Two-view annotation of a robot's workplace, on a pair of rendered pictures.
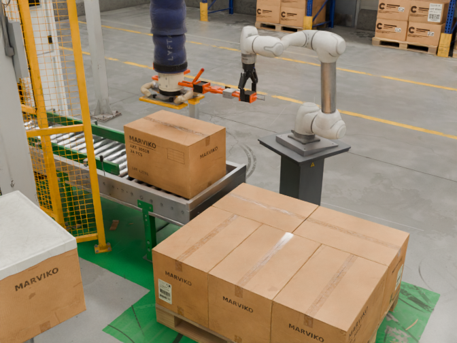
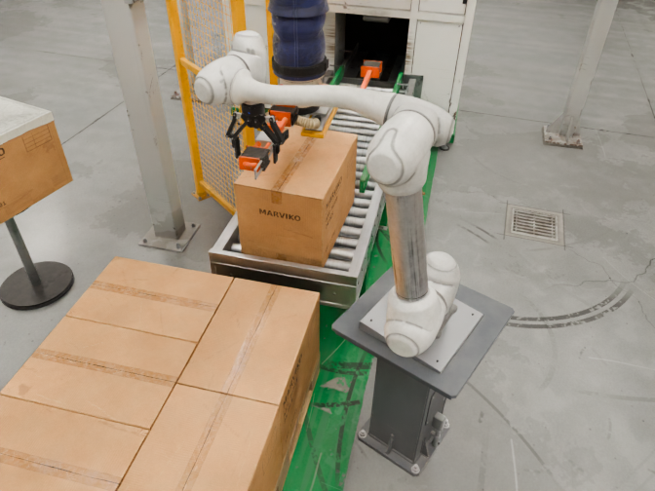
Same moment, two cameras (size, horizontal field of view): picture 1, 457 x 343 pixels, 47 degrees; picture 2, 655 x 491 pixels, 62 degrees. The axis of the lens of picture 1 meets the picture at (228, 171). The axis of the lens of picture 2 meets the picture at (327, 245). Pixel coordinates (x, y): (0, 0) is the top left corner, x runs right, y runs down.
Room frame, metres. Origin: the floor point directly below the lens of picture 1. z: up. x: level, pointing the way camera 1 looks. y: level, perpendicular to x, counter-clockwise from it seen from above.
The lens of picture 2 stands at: (2.76, -1.74, 2.22)
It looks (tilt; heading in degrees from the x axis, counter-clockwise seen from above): 39 degrees down; 69
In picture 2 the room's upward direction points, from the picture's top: 1 degrees clockwise
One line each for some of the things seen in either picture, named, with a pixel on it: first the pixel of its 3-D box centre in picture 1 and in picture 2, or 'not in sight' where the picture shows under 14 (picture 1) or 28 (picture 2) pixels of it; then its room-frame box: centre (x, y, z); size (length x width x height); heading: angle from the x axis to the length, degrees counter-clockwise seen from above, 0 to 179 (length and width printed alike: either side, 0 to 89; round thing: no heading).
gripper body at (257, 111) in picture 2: (248, 69); (253, 113); (3.10, -0.12, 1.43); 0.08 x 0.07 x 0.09; 146
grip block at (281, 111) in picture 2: (201, 86); (283, 114); (3.29, 0.17, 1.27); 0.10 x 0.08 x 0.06; 147
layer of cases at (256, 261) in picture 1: (282, 268); (160, 408); (2.60, -0.33, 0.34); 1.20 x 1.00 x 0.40; 56
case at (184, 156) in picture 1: (175, 152); (300, 193); (3.41, 0.38, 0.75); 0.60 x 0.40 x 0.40; 54
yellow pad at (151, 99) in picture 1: (162, 99); not in sight; (3.34, 0.44, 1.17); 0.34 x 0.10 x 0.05; 57
